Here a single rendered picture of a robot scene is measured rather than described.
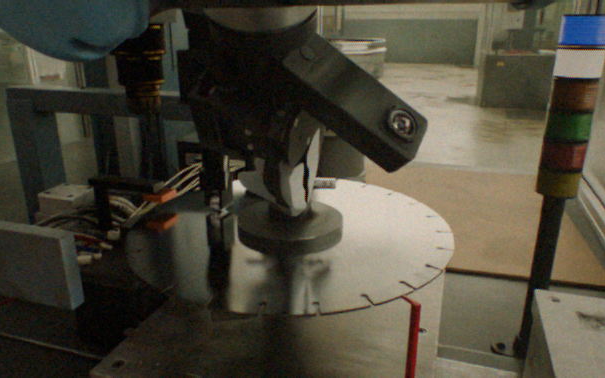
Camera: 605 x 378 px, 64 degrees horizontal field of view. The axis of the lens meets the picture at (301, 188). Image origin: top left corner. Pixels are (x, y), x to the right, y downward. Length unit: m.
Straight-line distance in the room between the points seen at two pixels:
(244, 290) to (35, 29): 0.27
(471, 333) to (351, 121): 0.46
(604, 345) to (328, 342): 0.24
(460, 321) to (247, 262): 0.40
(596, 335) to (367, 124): 0.28
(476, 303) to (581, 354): 0.35
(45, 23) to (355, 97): 0.21
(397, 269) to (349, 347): 0.11
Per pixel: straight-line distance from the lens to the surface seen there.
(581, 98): 0.58
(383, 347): 0.51
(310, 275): 0.41
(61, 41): 0.18
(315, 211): 0.51
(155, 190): 0.56
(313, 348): 0.50
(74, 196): 0.84
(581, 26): 0.57
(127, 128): 1.16
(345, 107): 0.33
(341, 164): 1.20
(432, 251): 0.47
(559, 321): 0.50
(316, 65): 0.34
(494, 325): 0.76
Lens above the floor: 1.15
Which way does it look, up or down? 19 degrees down
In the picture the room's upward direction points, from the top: straight up
